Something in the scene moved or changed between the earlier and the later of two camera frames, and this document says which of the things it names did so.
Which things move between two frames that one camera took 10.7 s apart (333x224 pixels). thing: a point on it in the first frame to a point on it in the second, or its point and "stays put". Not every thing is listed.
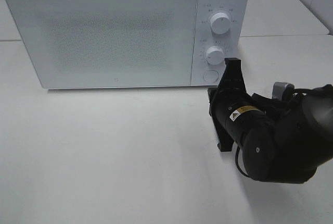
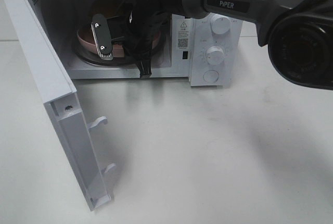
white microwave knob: x=215 y=55 stays put
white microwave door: x=109 y=37 to x=58 y=91
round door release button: x=211 y=76 stays put
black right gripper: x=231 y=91 to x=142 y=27
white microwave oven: x=106 y=30 stays put
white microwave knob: x=220 y=23 stays put
